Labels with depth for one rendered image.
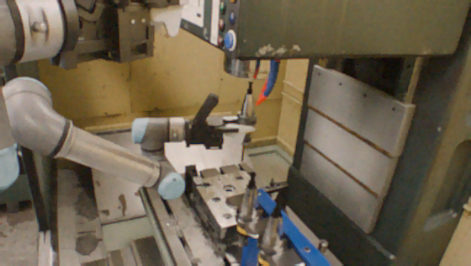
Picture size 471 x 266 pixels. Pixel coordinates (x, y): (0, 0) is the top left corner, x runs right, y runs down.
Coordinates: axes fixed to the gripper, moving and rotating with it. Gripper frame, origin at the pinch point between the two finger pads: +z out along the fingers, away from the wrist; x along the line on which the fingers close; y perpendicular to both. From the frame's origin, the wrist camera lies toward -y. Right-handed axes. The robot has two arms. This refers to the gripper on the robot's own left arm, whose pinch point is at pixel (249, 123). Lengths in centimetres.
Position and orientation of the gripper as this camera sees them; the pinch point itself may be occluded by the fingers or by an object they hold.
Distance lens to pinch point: 107.4
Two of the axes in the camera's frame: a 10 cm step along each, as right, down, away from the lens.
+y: -0.7, 9.1, 4.2
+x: 1.7, 4.2, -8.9
